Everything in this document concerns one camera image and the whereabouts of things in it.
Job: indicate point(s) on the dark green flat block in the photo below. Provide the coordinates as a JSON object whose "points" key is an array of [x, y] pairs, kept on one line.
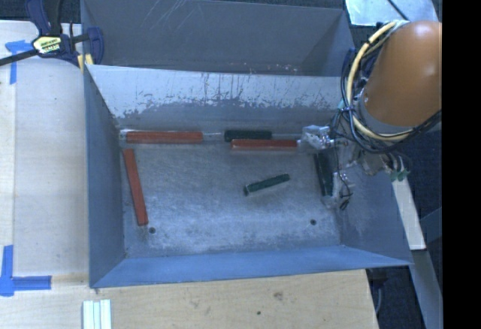
{"points": [[267, 184], [248, 135]]}

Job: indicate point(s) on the red-brown flat block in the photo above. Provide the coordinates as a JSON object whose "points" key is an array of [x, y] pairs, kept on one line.
{"points": [[135, 188], [264, 144], [164, 137]]}

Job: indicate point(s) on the pale wood flat board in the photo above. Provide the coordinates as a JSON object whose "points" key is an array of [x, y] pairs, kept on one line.
{"points": [[49, 169]]}

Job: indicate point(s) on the grey metal bin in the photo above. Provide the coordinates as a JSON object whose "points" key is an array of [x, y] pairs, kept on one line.
{"points": [[225, 207]]}

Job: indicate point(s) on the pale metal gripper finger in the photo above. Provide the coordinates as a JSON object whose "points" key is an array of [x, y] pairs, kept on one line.
{"points": [[315, 137], [341, 181]]}

